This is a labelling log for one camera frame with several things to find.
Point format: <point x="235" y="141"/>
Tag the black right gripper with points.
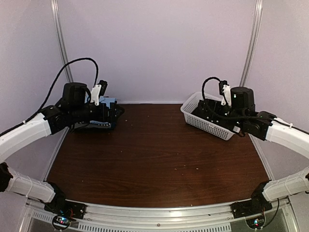
<point x="208" y="103"/>

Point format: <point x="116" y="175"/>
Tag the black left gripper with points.
<point x="110" y="118"/>

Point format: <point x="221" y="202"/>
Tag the black long sleeve shirt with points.
<point x="205" y="107"/>

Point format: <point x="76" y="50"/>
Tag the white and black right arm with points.
<point x="235" y="113"/>

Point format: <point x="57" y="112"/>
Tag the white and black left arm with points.
<point x="78" y="107"/>

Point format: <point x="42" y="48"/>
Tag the light blue folded shirt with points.
<point x="107" y="100"/>

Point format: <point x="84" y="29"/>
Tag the white plastic mesh basket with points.
<point x="208" y="126"/>

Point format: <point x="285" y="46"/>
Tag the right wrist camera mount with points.
<point x="224" y="91"/>

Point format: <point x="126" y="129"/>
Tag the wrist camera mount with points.
<point x="97" y="91"/>
<point x="224" y="91"/>

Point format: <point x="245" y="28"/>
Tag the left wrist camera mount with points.
<point x="97" y="91"/>

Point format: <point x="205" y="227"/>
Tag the right aluminium corner post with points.
<point x="257" y="18"/>

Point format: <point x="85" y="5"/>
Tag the aluminium corner post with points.
<point x="257" y="18"/>
<point x="59" y="32"/>

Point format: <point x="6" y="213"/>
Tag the aluminium front rail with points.
<point x="206" y="218"/>

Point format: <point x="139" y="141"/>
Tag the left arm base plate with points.
<point x="65" y="215"/>

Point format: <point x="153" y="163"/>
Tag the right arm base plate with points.
<point x="253" y="211"/>

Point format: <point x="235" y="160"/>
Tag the left aluminium corner post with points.
<point x="59" y="32"/>

